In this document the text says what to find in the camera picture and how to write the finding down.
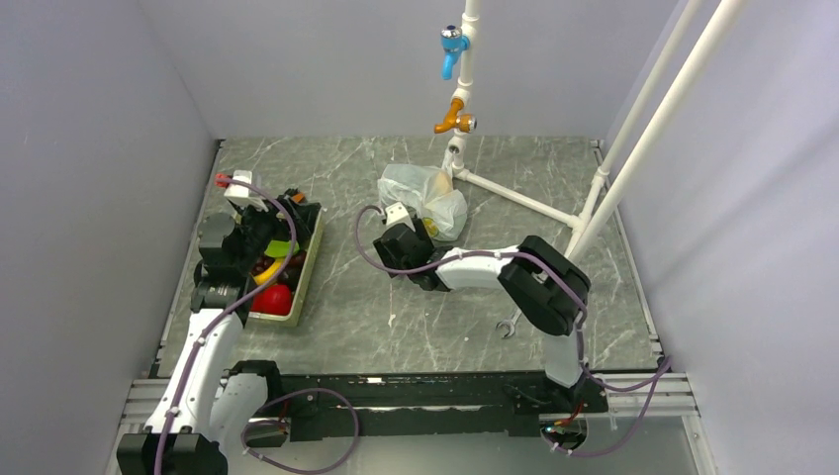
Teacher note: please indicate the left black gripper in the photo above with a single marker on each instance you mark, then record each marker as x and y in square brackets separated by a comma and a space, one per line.
[282, 226]

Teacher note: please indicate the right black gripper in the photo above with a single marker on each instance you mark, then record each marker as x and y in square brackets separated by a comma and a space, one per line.
[386, 256]

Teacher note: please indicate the white plastic bag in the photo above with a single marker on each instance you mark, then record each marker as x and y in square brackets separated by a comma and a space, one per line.
[429, 191]

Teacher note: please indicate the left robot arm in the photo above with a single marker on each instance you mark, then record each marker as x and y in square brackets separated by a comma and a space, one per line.
[197, 424]

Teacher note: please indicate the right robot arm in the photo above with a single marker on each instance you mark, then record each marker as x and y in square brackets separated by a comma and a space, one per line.
[548, 289]

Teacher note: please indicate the purple fake grapes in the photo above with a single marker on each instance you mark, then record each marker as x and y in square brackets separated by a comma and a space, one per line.
[263, 263]

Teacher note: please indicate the yellow fake banana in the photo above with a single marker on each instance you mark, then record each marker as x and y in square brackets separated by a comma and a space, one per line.
[270, 274]

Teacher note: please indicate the dark purple fake fruit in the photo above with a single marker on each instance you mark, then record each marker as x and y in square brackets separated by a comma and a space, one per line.
[292, 273]

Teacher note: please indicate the red fake apple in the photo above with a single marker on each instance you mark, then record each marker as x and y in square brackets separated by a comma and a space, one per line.
[276, 300]

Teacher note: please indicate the beige plastic basket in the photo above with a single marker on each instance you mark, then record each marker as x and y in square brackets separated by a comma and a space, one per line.
[311, 248]

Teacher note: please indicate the silver wrench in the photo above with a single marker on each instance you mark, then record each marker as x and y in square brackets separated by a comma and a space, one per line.
[508, 324]

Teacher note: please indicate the orange valve tap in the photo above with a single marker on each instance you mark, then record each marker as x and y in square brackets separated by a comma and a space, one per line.
[456, 119]

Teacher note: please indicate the blue valve tap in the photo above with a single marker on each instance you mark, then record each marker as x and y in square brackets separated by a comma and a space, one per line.
[453, 42]

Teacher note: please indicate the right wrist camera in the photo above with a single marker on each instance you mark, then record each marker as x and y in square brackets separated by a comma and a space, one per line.
[398, 214]

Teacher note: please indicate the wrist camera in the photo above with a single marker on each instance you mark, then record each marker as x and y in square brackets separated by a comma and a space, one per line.
[398, 214]
[239, 190]

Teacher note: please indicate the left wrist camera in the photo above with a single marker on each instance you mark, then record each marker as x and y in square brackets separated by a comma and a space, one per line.
[239, 190]

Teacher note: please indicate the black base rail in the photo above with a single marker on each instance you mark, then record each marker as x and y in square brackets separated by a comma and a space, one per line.
[518, 403]

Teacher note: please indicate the white pvc pipe frame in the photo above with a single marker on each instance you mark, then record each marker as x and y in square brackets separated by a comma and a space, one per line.
[576, 55]

